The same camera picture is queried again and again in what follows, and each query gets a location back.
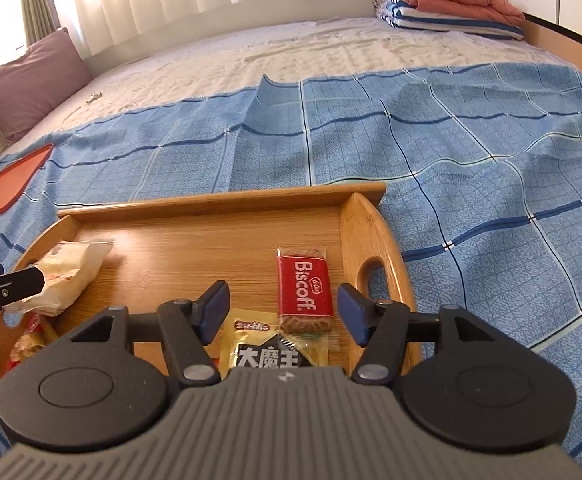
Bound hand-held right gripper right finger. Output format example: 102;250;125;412
337;283;496;386

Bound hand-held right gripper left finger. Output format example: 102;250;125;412
71;280;232;388

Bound white snack packet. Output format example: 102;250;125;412
3;241;114;317

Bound small red biscuit packet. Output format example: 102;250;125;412
276;247;336;336

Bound yellow packet with red edge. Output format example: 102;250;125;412
220;308;332;381

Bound large red snack packet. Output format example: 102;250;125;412
8;312;59;366

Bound wooden serving tray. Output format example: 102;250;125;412
0;183;418;401

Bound red plastic tray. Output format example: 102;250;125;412
0;143;54;229

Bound blue plaid bed sheet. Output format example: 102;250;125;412
0;62;582;480

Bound purple pillow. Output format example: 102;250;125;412
0;27;94;143

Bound white mattress pad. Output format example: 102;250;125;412
1;15;572;161

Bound grey green curtain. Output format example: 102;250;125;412
18;0;64;46

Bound folded blue striped blanket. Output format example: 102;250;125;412
375;0;526;41

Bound wooden bed frame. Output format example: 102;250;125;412
521;10;582;86

